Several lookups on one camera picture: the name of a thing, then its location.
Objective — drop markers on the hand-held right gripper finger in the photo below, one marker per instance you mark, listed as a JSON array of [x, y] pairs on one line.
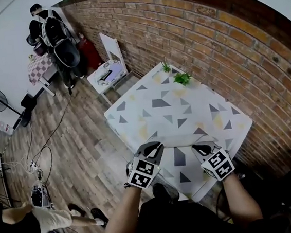
[[214, 146], [201, 158]]

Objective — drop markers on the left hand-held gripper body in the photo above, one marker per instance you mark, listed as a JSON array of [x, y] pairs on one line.
[[143, 174]]

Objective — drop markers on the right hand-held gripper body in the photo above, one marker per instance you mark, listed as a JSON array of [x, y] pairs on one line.
[[218, 166]]

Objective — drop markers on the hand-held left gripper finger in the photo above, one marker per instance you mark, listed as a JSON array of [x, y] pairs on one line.
[[158, 157], [139, 152]]

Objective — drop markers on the grey cloth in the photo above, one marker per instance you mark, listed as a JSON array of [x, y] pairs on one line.
[[179, 140]]

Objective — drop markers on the person's left forearm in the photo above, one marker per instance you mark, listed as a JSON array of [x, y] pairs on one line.
[[122, 216]]

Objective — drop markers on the person's right forearm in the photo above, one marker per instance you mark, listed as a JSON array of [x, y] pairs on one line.
[[242, 199]]

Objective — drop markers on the clear bottle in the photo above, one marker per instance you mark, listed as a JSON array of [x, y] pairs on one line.
[[242, 175]]

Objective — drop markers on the table with triangle-patterned cloth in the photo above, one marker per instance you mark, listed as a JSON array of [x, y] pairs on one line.
[[138, 98]]

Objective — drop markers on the person's black clothing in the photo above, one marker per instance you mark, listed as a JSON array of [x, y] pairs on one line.
[[177, 223]]

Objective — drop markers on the leafy green potted plant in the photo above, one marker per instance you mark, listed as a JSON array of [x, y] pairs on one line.
[[182, 79]]

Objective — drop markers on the black remote control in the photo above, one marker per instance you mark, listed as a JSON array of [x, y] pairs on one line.
[[106, 76]]

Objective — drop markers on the patterned chair cushion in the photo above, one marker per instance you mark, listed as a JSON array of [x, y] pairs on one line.
[[117, 68]]

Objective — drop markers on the spiky green potted plant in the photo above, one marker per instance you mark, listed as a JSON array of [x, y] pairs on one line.
[[166, 67]]

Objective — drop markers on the grey handheld device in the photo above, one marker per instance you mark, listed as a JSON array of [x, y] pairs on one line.
[[40, 195]]

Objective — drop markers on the white power strip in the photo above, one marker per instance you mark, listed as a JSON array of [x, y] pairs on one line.
[[33, 165]]

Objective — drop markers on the red gas cylinder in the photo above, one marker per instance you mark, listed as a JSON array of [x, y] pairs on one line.
[[89, 53]]

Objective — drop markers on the white wooden chair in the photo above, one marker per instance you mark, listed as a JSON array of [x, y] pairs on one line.
[[109, 43]]

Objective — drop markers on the small black box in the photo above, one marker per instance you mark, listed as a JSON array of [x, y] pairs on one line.
[[28, 102]]

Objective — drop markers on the pink checkered cloth table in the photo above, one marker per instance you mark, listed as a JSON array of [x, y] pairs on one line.
[[38, 69]]

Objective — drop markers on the white canister red label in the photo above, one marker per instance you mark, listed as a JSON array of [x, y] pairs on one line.
[[5, 126]]

